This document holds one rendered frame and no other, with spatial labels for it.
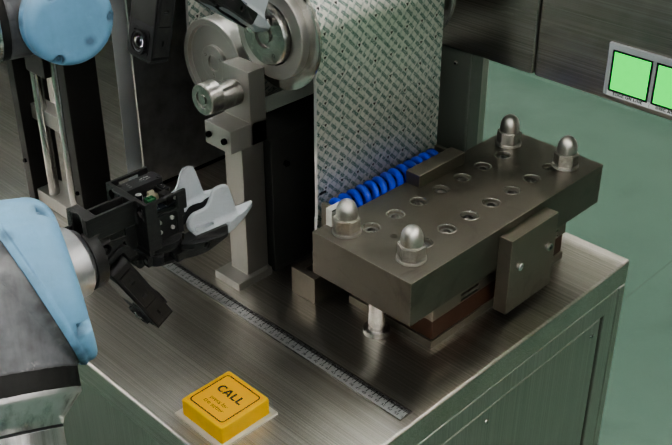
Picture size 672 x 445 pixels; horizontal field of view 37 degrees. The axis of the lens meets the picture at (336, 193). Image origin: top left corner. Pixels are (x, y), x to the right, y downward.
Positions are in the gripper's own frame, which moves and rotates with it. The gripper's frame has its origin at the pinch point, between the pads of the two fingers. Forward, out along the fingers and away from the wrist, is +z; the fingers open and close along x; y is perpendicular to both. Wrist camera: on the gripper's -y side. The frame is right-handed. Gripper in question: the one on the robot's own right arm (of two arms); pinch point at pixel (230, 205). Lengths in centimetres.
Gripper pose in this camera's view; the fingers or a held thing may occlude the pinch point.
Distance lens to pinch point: 116.8
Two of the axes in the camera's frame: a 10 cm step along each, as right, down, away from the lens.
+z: 7.0, -3.5, 6.2
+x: -7.1, -3.5, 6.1
